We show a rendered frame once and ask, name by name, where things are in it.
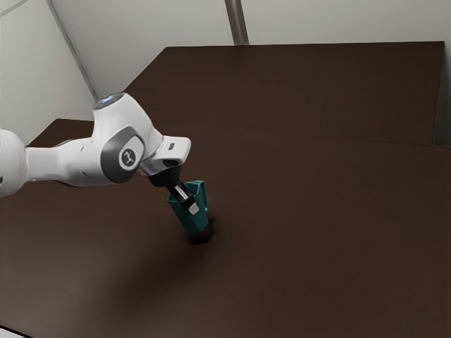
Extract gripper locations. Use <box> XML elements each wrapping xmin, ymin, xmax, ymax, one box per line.
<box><xmin>147</xmin><ymin>166</ymin><xmax>200</xmax><ymax>215</ymax></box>

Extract teal faceted mug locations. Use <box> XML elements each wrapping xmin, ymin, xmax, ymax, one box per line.
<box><xmin>166</xmin><ymin>180</ymin><xmax>209</xmax><ymax>234</ymax></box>

